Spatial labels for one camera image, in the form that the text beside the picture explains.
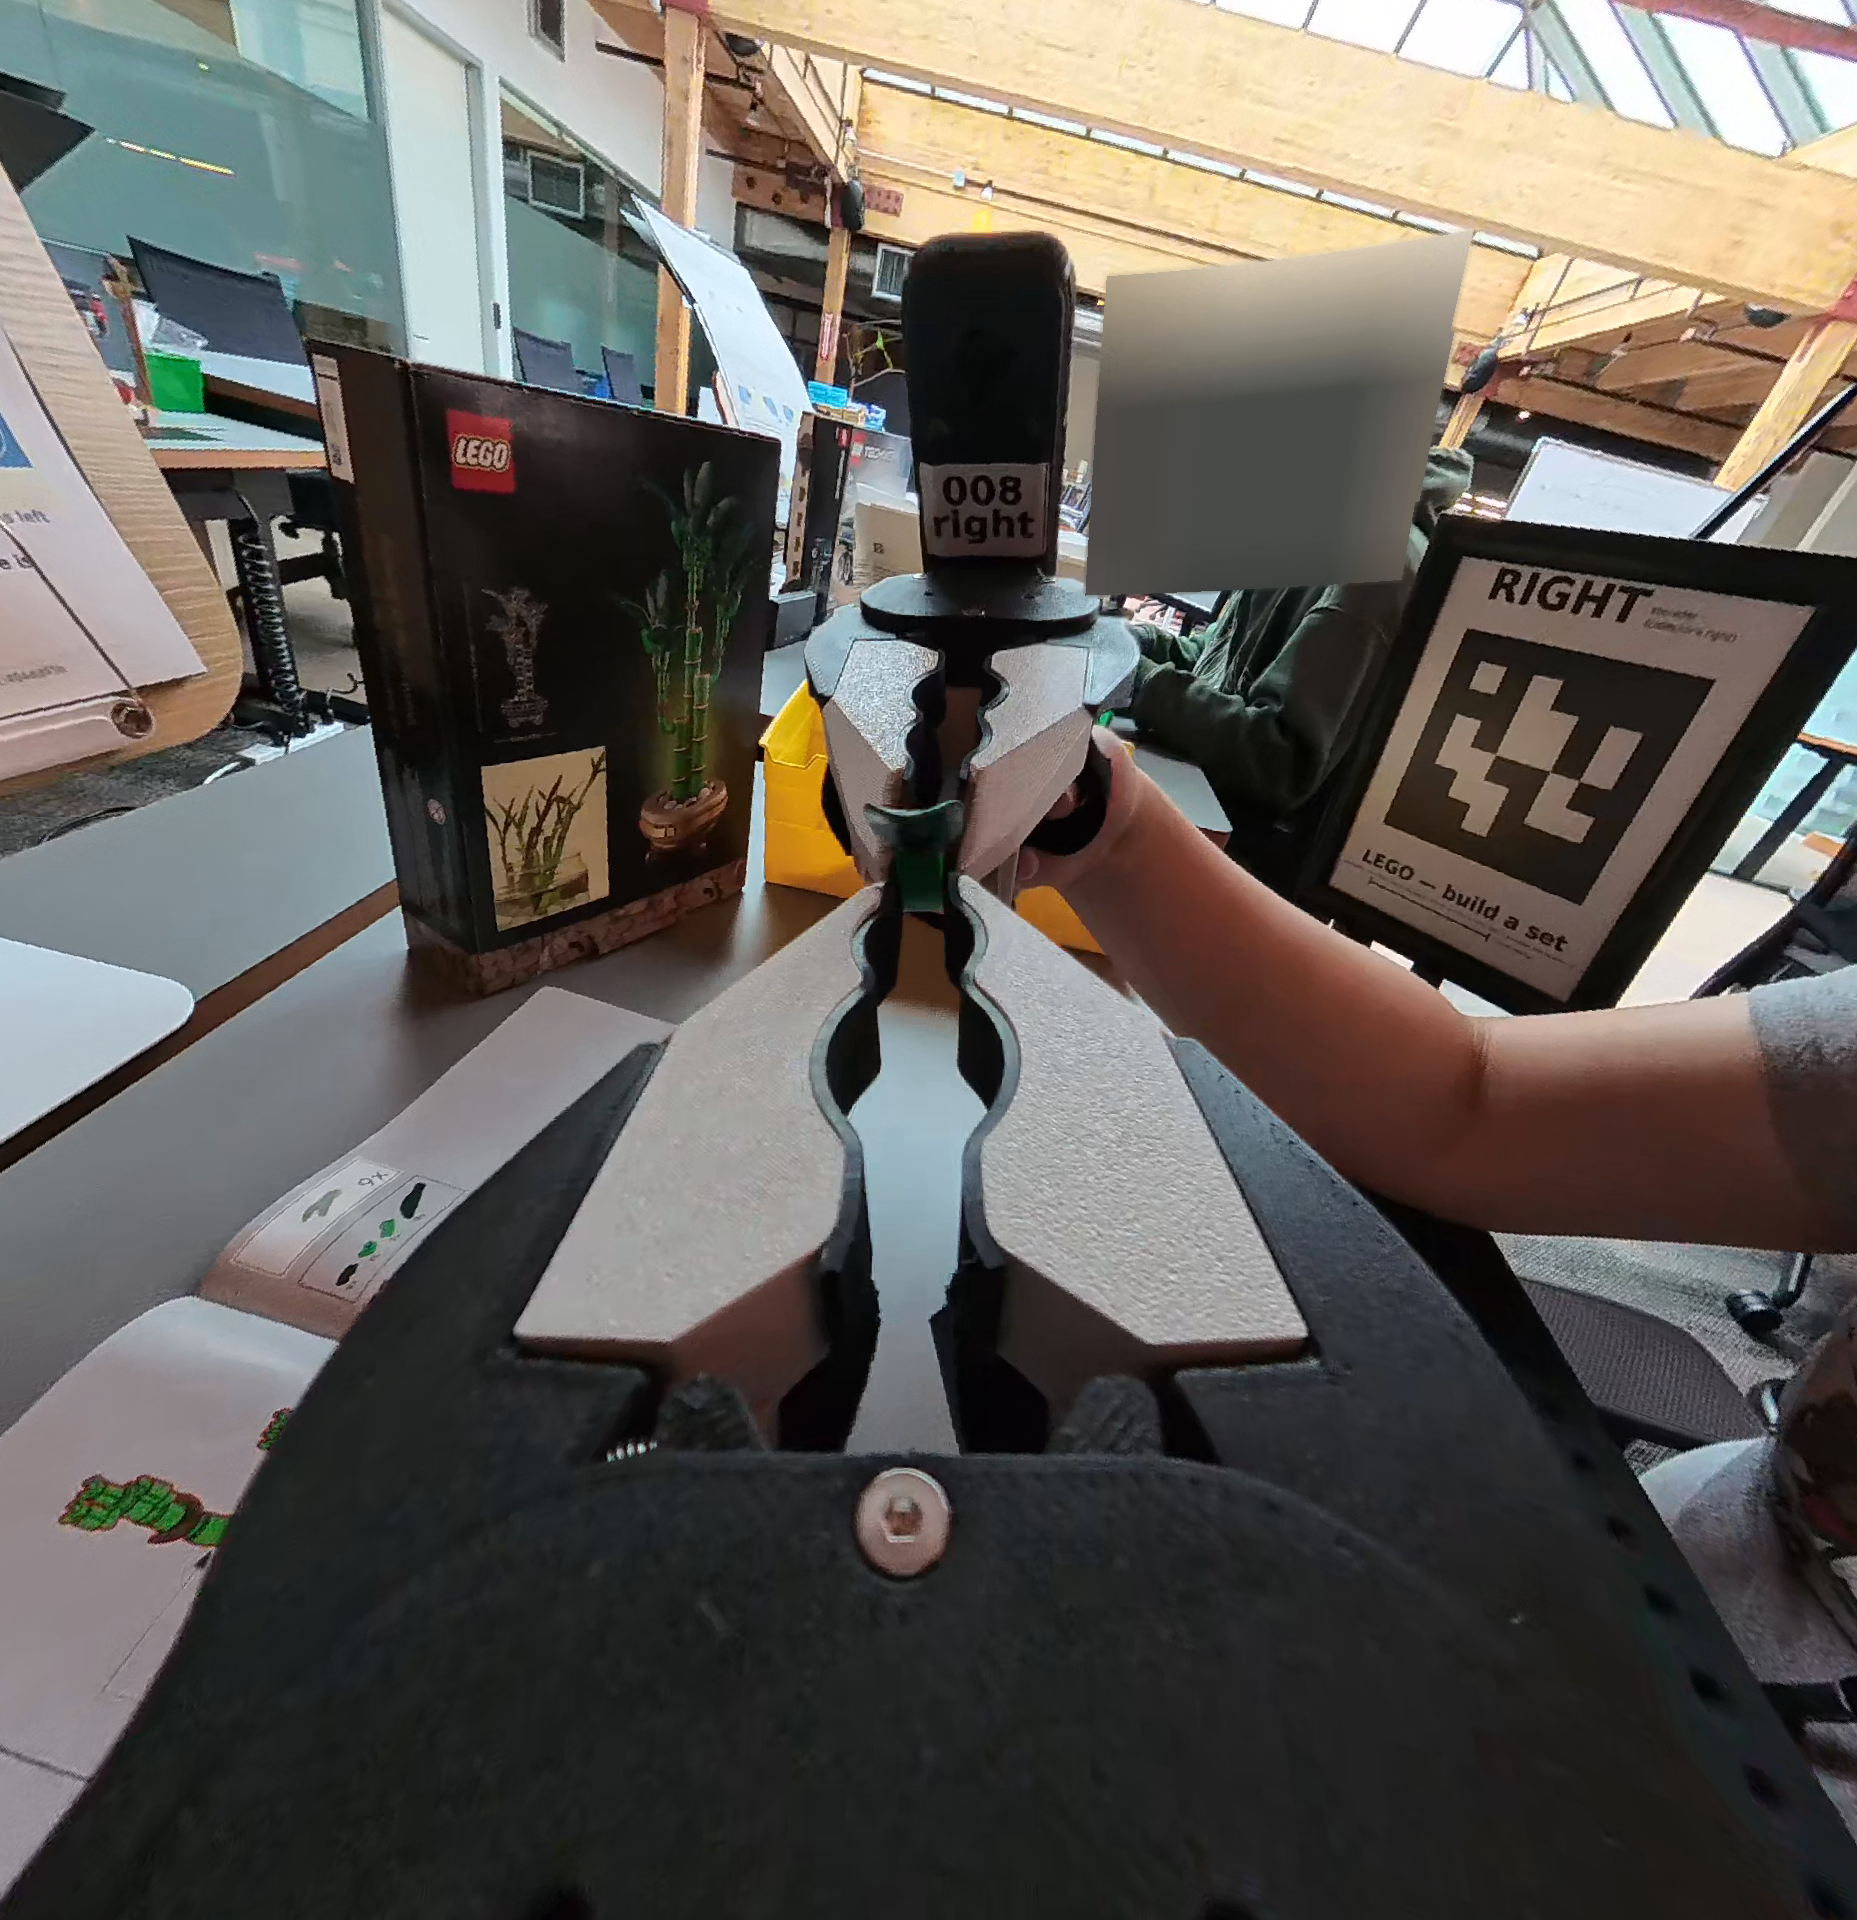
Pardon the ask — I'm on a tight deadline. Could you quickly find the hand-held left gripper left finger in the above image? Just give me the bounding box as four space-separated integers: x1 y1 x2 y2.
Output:
511 884 894 1454

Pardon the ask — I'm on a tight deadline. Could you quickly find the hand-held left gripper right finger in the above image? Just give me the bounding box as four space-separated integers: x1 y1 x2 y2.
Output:
930 874 1312 1458

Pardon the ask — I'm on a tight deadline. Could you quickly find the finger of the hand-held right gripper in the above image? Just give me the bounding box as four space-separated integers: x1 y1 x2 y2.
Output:
955 642 1097 895
814 638 951 891

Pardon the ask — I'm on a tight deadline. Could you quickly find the person's right forearm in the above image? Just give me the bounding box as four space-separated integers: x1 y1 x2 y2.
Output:
1168 840 1815 1260

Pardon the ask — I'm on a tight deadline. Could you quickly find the small black lego box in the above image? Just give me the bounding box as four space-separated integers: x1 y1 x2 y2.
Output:
835 423 922 587

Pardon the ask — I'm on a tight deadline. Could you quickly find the black bamboo lego set box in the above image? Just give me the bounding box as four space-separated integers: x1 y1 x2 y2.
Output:
310 343 783 1000

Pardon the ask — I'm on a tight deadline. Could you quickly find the lego instruction booklet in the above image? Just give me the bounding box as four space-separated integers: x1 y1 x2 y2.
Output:
0 983 675 1920

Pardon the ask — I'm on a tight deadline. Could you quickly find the person's right hand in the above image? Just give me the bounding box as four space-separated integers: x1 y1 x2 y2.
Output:
1050 728 1232 981

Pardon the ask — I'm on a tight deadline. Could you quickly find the yellow plastic bin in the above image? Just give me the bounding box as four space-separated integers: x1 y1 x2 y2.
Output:
757 682 1109 1000

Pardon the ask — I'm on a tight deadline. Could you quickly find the tilted white display board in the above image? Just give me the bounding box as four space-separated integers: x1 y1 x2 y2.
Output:
627 200 812 438

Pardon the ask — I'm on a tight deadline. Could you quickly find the black framed marker sign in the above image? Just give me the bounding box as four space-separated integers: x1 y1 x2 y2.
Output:
1295 511 1857 1015

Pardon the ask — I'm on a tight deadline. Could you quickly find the black office chair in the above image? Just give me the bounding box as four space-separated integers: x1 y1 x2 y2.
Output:
1497 1234 1818 1454

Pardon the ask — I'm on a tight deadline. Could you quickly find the black perforated panel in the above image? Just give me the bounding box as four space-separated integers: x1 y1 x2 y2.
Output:
1468 1222 1857 1920

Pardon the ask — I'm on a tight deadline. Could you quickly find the white whiteboard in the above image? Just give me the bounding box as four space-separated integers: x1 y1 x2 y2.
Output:
1501 438 1769 545

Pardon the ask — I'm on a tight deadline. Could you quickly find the white rounded board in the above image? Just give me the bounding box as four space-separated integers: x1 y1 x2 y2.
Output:
0 927 193 1165

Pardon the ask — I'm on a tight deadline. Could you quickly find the person's grey printed shirt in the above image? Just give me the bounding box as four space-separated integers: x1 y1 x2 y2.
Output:
1639 960 1857 1920

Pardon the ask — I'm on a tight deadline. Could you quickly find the white top office desk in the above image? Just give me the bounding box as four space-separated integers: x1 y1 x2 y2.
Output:
144 406 336 482

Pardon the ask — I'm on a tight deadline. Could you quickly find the printed instruction sheet on board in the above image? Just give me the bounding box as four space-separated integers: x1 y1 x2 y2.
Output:
0 105 243 798

